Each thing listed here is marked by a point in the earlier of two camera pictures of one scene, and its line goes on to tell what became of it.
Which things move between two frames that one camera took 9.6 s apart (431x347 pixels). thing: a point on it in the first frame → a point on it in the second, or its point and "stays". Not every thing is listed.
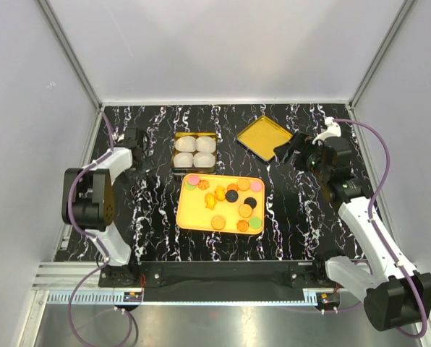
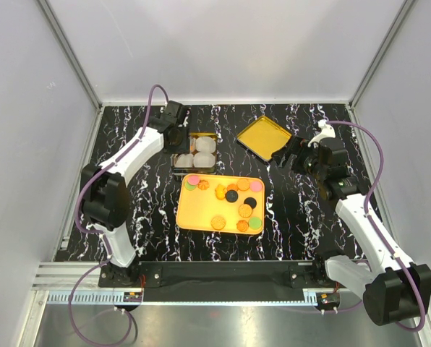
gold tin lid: x=262 y=136 stays
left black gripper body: x=139 y=164 → x=181 y=144
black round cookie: x=231 y=196 stays
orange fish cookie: x=220 y=193 stays
